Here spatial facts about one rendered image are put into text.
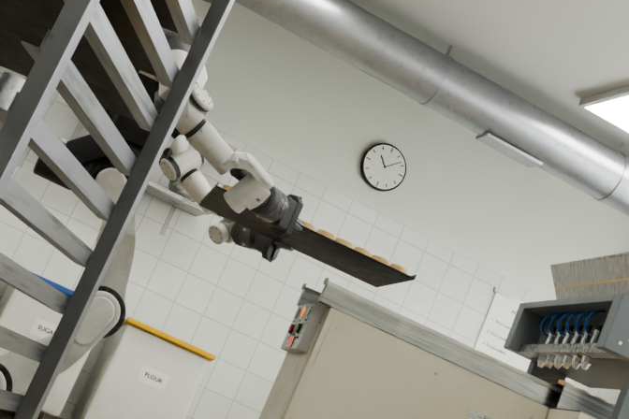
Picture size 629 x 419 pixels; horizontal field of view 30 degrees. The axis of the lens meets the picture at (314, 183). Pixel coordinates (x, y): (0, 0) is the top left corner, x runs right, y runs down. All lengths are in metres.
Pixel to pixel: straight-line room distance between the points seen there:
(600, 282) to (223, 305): 4.15
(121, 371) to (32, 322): 0.56
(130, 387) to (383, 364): 3.54
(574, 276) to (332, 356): 0.92
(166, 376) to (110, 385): 0.31
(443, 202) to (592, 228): 1.17
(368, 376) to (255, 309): 4.27
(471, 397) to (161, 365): 3.55
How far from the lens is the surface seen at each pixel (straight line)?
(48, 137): 1.67
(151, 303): 7.30
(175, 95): 2.13
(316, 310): 3.25
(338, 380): 3.21
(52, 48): 1.53
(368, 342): 3.23
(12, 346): 1.90
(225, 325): 7.41
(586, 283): 3.67
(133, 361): 6.63
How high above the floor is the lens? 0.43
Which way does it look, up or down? 12 degrees up
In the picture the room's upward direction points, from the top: 24 degrees clockwise
